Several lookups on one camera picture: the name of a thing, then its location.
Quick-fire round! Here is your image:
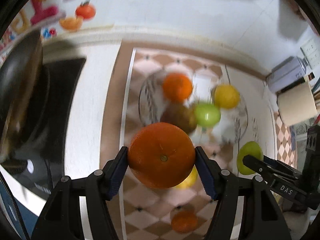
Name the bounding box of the green apple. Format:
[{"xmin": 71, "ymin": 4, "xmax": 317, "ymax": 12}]
[
  {"xmin": 236, "ymin": 141, "xmax": 264, "ymax": 176},
  {"xmin": 194, "ymin": 102, "xmax": 221, "ymax": 127}
]

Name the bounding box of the orange citrus fruit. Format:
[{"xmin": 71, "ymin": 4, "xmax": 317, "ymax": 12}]
[{"xmin": 128, "ymin": 122, "xmax": 195, "ymax": 189}]

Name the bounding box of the yellow lemon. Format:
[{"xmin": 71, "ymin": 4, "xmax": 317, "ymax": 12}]
[
  {"xmin": 175, "ymin": 166, "xmax": 198, "ymax": 189},
  {"xmin": 213, "ymin": 84, "xmax": 240, "ymax": 109}
]

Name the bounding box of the orange persimmon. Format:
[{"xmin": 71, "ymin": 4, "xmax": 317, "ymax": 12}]
[{"xmin": 162, "ymin": 73, "xmax": 193, "ymax": 103}]

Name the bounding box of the checkered brown pink mat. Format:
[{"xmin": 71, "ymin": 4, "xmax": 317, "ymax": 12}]
[{"xmin": 100, "ymin": 45, "xmax": 291, "ymax": 239}]

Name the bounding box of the patterned glass fruit plate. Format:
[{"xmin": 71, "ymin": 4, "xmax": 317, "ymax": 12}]
[{"xmin": 138, "ymin": 70, "xmax": 248, "ymax": 145}]

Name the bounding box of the cream utensil holder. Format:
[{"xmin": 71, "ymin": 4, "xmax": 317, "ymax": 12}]
[{"xmin": 277, "ymin": 82, "xmax": 317, "ymax": 126}]

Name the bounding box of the small orange mandarin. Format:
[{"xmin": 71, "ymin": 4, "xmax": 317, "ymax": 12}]
[{"xmin": 171, "ymin": 210, "xmax": 198, "ymax": 233}]

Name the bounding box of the silver spray can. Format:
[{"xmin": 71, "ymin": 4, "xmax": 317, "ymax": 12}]
[{"xmin": 266, "ymin": 56, "xmax": 308, "ymax": 93}]

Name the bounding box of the brown dark apple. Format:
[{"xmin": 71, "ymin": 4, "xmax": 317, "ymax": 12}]
[{"xmin": 160, "ymin": 103, "xmax": 197, "ymax": 134}]

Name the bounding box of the black gas stove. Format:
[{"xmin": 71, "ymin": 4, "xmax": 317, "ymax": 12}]
[{"xmin": 0, "ymin": 57, "xmax": 87, "ymax": 202}]

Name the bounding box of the black frying pan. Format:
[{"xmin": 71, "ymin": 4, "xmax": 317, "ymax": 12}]
[{"xmin": 1, "ymin": 29, "xmax": 43, "ymax": 162}]

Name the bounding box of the colourful fruit wall sticker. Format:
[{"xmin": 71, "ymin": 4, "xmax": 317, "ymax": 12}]
[{"xmin": 1, "ymin": 0, "xmax": 97, "ymax": 53}]

